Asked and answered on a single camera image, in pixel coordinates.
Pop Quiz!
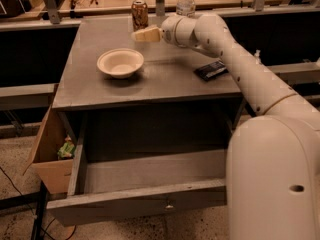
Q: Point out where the small clear sanitizer bottle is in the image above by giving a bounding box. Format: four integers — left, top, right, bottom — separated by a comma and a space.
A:
254, 49, 261, 61

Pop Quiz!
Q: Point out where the black floor cable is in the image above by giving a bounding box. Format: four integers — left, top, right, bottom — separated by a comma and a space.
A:
0, 165, 78, 240

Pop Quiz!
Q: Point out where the grey wooden cabinet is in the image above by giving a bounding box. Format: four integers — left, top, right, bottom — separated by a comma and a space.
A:
54, 17, 242, 162

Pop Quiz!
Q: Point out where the white paper bowl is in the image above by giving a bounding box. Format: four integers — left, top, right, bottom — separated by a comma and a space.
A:
97, 48, 144, 79

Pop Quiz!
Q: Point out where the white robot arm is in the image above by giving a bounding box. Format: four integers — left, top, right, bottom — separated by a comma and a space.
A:
132, 14, 320, 240

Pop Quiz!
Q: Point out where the green snack bag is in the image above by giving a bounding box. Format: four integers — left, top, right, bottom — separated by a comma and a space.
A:
57, 136, 75, 160

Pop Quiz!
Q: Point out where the cardboard box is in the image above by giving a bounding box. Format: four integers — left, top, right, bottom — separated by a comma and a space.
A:
22, 105, 73, 194

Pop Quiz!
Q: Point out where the dark blue snack packet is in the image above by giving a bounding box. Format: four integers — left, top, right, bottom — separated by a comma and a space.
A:
194, 60, 227, 81

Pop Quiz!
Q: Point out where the orange drink can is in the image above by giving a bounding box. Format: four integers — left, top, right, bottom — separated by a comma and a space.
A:
131, 0, 148, 31

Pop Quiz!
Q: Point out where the open grey top drawer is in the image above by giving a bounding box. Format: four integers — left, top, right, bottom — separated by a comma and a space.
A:
47, 149, 226, 226

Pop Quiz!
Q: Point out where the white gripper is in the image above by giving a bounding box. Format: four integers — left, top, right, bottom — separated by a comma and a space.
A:
131, 15, 198, 47

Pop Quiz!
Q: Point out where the clear plastic water bottle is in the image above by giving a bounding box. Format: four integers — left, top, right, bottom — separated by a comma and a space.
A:
176, 0, 196, 17

